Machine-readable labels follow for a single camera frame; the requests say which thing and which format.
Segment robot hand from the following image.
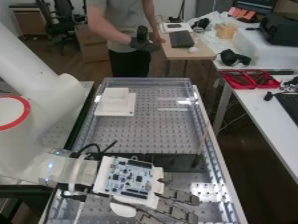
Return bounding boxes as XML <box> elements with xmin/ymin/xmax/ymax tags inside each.
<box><xmin>92</xmin><ymin>155</ymin><xmax>201</xmax><ymax>224</ymax></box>

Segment clear box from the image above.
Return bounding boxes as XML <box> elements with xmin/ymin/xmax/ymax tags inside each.
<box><xmin>44</xmin><ymin>77</ymin><xmax>237</xmax><ymax>224</ymax></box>

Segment small white box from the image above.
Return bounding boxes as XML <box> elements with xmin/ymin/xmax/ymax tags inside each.
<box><xmin>93</xmin><ymin>87</ymin><xmax>137</xmax><ymax>118</ymax></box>

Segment white desk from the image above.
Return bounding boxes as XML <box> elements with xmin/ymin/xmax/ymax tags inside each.
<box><xmin>230</xmin><ymin>74</ymin><xmax>298</xmax><ymax>186</ymax></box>
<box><xmin>187</xmin><ymin>9</ymin><xmax>298</xmax><ymax>134</ymax></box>

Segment red tray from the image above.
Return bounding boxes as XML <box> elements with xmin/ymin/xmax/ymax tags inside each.
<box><xmin>221</xmin><ymin>70</ymin><xmax>258</xmax><ymax>90</ymax></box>
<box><xmin>245</xmin><ymin>69</ymin><xmax>282</xmax><ymax>89</ymax></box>

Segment wooden desk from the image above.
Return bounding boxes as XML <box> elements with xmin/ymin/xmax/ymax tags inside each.
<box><xmin>157</xmin><ymin>20</ymin><xmax>219</xmax><ymax>80</ymax></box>

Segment cardboard box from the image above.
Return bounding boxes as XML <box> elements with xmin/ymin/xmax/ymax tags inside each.
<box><xmin>73</xmin><ymin>23</ymin><xmax>110</xmax><ymax>64</ymax></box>

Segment black keyboard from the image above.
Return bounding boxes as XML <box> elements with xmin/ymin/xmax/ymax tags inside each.
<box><xmin>167</xmin><ymin>30</ymin><xmax>195</xmax><ymax>49</ymax></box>
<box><xmin>273</xmin><ymin>92</ymin><xmax>298</xmax><ymax>127</ymax></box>

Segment black headphones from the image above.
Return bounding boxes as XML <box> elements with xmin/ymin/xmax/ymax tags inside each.
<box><xmin>219</xmin><ymin>48</ymin><xmax>253</xmax><ymax>67</ymax></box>

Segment person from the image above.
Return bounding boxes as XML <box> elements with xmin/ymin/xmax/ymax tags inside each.
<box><xmin>85</xmin><ymin>0</ymin><xmax>167</xmax><ymax>79</ymax></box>

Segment small wooden box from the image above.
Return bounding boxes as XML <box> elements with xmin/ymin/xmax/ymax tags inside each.
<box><xmin>214</xmin><ymin>22</ymin><xmax>239</xmax><ymax>40</ymax></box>

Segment black office chair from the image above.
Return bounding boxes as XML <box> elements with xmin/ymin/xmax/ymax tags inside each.
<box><xmin>34</xmin><ymin>0</ymin><xmax>86</xmax><ymax>56</ymax></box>

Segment wooden cabinet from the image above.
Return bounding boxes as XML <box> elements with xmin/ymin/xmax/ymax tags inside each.
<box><xmin>9</xmin><ymin>3</ymin><xmax>48</xmax><ymax>37</ymax></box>

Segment black case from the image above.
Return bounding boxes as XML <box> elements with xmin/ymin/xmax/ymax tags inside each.
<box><xmin>258</xmin><ymin>12</ymin><xmax>298</xmax><ymax>47</ymax></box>

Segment black cable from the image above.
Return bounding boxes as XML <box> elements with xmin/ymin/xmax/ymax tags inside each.
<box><xmin>70</xmin><ymin>139</ymin><xmax>120</xmax><ymax>160</ymax></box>

